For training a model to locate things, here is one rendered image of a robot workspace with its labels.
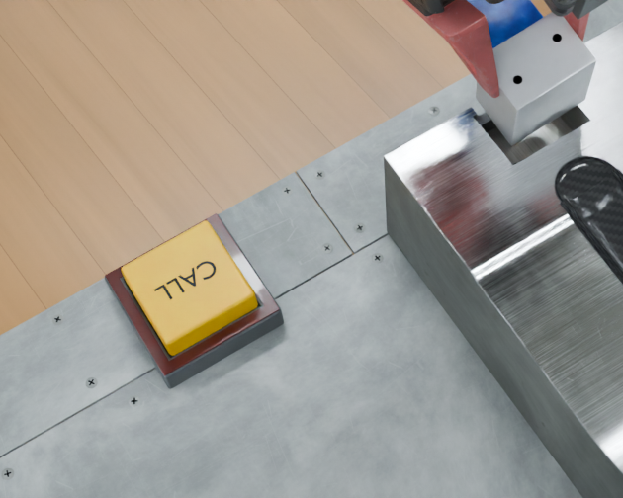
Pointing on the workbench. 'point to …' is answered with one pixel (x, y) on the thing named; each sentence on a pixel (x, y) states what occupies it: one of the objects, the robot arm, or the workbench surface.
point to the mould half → (538, 271)
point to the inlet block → (532, 67)
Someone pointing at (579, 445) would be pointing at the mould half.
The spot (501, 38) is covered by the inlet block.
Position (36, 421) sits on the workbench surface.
